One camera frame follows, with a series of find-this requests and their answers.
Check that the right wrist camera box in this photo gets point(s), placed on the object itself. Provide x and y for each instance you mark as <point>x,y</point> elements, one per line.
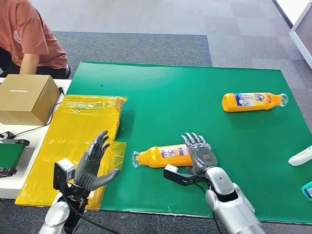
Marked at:
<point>179,176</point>

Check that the yellow plastic bag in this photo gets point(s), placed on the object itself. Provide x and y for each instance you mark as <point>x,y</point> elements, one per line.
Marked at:
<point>72,135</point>

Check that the small black adapter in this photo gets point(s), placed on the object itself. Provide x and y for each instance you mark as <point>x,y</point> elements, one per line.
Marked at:
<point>6,135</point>

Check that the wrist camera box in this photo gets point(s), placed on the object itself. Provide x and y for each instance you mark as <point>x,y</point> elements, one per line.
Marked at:
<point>179,176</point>
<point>63,172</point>

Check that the white plastic bottle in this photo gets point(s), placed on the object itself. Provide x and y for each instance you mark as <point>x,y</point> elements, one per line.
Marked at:
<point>301,157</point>

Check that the brown cardboard box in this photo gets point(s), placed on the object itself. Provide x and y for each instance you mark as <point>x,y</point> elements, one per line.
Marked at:
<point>26,98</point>

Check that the white side table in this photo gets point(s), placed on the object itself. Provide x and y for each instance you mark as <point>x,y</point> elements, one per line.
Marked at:
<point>29,145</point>

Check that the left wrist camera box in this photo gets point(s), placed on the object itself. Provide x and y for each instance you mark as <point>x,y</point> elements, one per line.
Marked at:
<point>63,172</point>

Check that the orange bottle with blue label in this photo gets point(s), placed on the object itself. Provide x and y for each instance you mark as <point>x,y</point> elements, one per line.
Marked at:
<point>251,102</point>

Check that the teal packet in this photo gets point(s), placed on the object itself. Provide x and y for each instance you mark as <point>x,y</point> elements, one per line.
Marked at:
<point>307,191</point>

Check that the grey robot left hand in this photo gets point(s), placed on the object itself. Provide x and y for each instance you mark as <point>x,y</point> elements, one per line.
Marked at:
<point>88,169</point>

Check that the orange bottle with white label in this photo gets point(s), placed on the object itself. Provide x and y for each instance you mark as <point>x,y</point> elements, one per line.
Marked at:
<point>158,156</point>

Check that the person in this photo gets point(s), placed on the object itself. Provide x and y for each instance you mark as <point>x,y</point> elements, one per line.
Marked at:
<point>26,35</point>

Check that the black stool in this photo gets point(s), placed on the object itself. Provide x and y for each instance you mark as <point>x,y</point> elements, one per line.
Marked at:
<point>67,71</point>

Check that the green device with black frame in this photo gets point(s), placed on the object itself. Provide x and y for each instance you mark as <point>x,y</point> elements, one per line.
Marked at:
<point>10,155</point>

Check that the white framed board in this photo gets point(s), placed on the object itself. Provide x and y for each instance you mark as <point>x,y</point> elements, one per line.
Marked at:
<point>302,32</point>

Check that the green mat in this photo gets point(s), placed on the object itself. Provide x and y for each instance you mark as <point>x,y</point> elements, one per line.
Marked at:
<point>185,106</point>

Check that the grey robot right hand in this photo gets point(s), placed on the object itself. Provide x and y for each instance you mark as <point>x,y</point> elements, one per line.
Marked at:
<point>201,155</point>

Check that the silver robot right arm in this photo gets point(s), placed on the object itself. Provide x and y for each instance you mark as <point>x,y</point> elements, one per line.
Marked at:
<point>230,203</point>

